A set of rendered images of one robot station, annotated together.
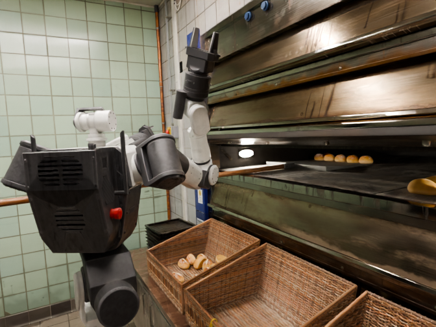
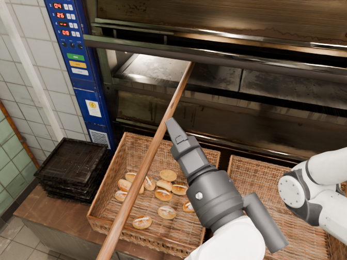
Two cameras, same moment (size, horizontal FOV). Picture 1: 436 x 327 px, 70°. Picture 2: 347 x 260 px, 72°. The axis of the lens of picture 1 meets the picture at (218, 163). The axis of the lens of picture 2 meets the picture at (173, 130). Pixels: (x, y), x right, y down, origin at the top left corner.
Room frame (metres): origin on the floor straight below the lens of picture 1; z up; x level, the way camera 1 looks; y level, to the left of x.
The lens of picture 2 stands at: (1.19, 0.56, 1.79)
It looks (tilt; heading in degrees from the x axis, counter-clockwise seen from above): 43 degrees down; 316
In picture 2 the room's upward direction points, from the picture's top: straight up
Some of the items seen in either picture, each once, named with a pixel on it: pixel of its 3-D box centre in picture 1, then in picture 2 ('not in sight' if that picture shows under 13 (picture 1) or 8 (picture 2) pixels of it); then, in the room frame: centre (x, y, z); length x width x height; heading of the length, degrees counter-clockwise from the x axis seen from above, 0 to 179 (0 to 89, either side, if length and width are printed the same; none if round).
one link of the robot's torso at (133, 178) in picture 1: (91, 191); not in sight; (0.93, 0.39, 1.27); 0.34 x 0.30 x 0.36; 85
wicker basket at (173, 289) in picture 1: (200, 257); (157, 190); (1.74, 0.13, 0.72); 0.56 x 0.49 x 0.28; 30
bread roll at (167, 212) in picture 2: not in sight; (166, 211); (1.66, 0.14, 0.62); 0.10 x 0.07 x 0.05; 29
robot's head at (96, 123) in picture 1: (97, 124); not in sight; (0.99, 0.38, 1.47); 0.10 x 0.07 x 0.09; 85
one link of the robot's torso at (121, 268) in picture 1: (108, 278); not in sight; (0.91, 0.35, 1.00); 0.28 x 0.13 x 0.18; 30
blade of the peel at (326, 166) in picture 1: (311, 163); not in sight; (2.15, -0.65, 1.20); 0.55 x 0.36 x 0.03; 30
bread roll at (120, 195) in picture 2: (183, 263); (123, 194); (1.90, 0.25, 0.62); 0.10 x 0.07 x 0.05; 36
